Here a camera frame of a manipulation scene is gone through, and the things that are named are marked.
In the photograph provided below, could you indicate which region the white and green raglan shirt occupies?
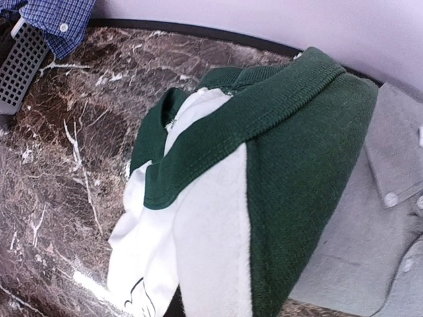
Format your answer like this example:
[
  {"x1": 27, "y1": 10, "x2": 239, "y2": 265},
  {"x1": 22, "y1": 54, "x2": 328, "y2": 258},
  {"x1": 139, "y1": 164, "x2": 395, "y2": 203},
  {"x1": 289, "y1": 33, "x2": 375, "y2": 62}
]
[{"x1": 107, "y1": 48, "x2": 378, "y2": 316}]

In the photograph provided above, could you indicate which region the blue checkered shirt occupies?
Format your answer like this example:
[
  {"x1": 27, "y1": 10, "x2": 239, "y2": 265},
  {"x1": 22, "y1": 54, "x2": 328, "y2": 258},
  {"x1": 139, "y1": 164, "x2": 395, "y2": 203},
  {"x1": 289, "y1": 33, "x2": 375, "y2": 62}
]
[{"x1": 1, "y1": 0, "x2": 95, "y2": 59}]

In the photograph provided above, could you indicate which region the folded grey polo shirt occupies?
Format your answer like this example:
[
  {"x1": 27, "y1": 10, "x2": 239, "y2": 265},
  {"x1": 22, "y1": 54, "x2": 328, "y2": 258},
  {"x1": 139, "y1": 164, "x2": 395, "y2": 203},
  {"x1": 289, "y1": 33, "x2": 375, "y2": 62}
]
[{"x1": 290, "y1": 83, "x2": 422, "y2": 316}]

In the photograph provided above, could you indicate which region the white perforated laundry basket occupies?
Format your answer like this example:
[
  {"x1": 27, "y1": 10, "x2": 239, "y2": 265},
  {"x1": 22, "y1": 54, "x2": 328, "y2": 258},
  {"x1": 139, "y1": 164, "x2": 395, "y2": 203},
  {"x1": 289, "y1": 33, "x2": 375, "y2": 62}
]
[{"x1": 1, "y1": 18, "x2": 49, "y2": 116}]

